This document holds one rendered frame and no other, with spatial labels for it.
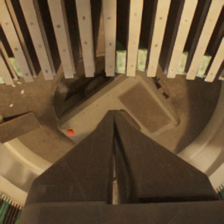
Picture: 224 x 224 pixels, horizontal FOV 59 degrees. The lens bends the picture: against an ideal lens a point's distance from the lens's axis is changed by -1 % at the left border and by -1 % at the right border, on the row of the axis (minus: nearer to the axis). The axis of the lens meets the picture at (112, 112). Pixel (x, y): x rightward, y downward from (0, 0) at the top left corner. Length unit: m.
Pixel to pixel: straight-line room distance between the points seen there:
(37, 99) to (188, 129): 1.22
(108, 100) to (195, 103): 0.76
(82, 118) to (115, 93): 0.26
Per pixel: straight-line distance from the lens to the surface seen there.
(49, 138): 1.79
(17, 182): 1.79
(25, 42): 0.23
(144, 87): 1.12
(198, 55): 0.23
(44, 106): 1.59
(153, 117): 1.25
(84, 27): 0.20
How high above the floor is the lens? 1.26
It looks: 54 degrees down
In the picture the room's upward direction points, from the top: 177 degrees clockwise
